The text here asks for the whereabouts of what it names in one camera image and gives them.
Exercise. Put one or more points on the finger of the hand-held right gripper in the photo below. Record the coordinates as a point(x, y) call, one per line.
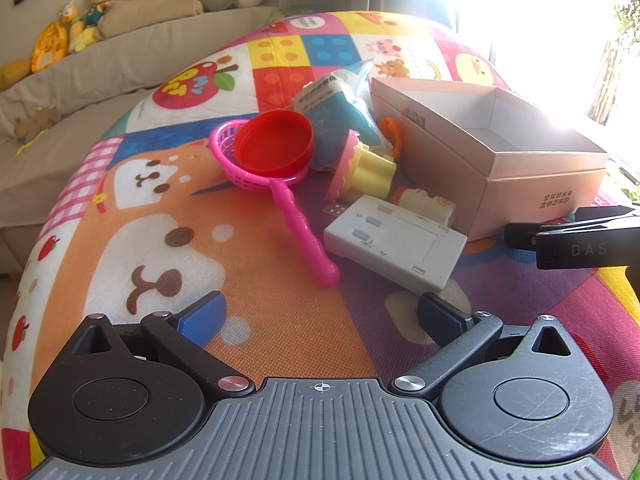
point(520, 236)
point(610, 215)

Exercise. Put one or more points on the orange plastic toy boat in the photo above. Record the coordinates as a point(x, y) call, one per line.
point(392, 130)

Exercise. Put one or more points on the cartoon child plush doll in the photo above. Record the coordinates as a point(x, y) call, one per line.
point(97, 2)

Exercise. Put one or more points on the red plastic lid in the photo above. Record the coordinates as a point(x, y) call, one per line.
point(272, 140)

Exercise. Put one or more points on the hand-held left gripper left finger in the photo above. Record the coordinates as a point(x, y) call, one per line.
point(202, 317)

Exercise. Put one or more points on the colourful printed play mat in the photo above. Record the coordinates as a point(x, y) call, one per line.
point(165, 220)

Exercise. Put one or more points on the plain yellow plush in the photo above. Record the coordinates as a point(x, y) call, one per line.
point(12, 74)

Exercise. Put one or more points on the pink cardboard box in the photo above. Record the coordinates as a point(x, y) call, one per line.
point(450, 160)

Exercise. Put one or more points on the yellow and pink cupcake toy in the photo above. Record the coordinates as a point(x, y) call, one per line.
point(367, 170)

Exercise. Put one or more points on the blue and white packet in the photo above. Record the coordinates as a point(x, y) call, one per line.
point(330, 120)

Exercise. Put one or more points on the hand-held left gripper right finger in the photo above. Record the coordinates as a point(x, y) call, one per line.
point(440, 320)

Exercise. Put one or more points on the white toy bottle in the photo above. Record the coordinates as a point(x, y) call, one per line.
point(430, 205)

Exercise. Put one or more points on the round yellow orange plush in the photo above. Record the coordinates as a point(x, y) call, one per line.
point(47, 47)

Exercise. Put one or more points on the beige sofa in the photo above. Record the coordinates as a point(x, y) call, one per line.
point(75, 160)

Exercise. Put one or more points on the small brown plush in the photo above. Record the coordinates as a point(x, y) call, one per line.
point(32, 122)

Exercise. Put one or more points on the pink toy strainer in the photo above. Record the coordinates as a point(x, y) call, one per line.
point(300, 220)

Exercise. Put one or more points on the grey plastic case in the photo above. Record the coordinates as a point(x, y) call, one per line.
point(400, 240)

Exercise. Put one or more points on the green plant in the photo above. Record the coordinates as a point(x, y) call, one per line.
point(622, 35)

